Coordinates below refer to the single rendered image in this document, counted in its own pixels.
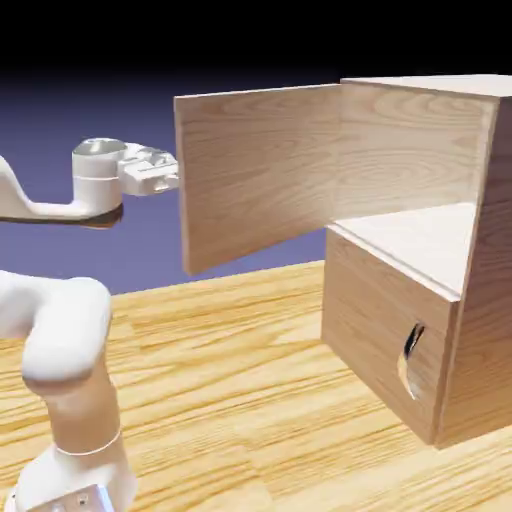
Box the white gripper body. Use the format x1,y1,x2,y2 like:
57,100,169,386
118,160,181,198

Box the light wood cabinet door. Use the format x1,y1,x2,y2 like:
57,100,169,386
173,83,344,278

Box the light wood cabinet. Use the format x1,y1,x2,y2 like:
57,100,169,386
320,73,512,452

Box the light wood door with handle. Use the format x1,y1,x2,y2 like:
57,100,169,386
320,226,462,446

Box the curved shiny metal handle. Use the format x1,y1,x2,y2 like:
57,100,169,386
397,321,428,402

